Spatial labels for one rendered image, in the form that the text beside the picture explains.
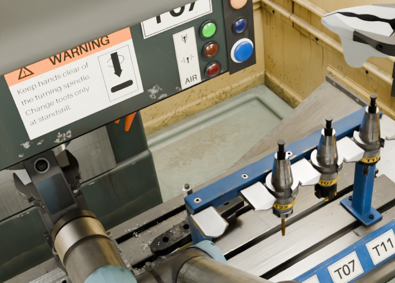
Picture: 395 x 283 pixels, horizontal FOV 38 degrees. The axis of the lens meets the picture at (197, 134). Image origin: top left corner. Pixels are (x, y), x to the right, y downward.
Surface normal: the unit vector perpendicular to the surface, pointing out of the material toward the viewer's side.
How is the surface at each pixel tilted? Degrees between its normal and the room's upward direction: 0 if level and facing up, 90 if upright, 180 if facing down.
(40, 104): 90
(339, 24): 42
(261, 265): 0
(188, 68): 90
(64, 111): 90
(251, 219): 0
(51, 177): 62
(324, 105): 24
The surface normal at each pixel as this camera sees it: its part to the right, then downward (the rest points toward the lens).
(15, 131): 0.49, 0.53
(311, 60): -0.86, 0.40
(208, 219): -0.11, -0.75
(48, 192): 0.35, 0.13
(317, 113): -0.46, -0.51
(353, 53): -0.54, 0.60
